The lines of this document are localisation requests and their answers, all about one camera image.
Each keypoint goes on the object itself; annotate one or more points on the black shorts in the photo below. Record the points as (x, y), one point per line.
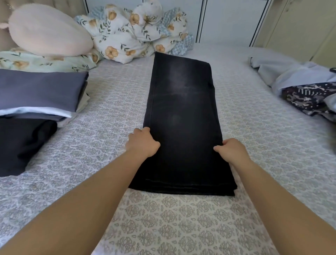
(21, 144)

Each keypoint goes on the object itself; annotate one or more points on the person's right hand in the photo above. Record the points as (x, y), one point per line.
(235, 155)

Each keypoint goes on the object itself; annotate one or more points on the pink plush pillow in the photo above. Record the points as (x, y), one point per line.
(47, 31)

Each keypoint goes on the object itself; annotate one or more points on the white door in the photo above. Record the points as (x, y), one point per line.
(299, 26)

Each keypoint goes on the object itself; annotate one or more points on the floral bunched quilt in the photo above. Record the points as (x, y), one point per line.
(181, 44)

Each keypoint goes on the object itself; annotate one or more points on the beige tufted headboard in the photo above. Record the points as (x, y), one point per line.
(73, 6)

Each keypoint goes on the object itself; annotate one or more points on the grey printed t-shirt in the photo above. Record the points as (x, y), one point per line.
(42, 89)

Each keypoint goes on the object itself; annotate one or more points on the person's left forearm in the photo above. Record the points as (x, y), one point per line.
(73, 210)

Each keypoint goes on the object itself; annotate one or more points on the bed with grey patterned sheet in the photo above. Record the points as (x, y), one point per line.
(262, 136)

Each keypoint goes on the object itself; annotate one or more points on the light lavender sunscreen jacket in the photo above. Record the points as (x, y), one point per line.
(307, 73)

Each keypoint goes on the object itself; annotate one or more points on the person's right forearm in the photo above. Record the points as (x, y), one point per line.
(288, 210)

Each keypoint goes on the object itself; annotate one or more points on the dark purple patterned garment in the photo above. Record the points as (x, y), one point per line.
(309, 100)

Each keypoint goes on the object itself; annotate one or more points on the white printed t-shirt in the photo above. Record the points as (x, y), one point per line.
(36, 112)

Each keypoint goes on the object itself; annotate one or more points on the floral pillow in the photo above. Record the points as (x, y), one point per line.
(47, 63)

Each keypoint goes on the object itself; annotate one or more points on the white wardrobe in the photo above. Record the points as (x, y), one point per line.
(231, 21)

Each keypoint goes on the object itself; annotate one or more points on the person's left hand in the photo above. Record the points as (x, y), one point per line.
(141, 144)

